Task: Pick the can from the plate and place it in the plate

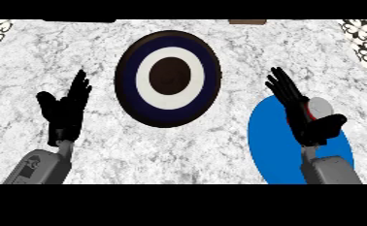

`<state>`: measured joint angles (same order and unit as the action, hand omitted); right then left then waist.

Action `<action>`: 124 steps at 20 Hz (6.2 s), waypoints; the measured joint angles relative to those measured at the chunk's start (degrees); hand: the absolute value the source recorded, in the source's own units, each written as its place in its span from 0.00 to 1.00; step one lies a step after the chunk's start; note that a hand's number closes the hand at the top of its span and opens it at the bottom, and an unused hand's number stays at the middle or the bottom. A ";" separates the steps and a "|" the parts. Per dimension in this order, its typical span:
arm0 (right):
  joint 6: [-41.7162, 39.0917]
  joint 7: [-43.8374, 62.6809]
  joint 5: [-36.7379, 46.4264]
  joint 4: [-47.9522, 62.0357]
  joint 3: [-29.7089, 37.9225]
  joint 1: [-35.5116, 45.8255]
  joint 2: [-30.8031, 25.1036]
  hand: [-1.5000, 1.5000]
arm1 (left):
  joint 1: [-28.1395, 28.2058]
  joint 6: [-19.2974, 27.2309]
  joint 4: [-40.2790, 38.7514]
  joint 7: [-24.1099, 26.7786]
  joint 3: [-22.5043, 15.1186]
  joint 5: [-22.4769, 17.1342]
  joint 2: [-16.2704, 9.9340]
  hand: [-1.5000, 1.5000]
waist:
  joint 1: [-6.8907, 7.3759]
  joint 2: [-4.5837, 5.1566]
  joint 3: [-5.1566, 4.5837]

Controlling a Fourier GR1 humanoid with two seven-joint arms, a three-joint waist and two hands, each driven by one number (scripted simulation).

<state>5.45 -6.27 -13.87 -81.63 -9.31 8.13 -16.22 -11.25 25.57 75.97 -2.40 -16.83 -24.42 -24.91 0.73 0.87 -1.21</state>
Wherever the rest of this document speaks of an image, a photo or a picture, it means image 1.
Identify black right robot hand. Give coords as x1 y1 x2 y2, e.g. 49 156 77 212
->
264 66 348 147

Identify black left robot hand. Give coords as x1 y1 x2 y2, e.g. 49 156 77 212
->
36 69 93 147

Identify brown wooden block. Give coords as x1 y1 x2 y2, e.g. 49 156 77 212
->
228 18 266 26

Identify red can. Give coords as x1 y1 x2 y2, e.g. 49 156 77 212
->
305 96 336 121

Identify black white patterned cloth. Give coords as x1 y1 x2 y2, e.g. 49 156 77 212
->
338 19 367 63
0 19 15 42

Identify blue round plate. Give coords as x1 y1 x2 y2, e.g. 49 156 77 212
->
247 94 355 185

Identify dark ringed round plate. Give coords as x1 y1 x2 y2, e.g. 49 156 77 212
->
114 29 224 129

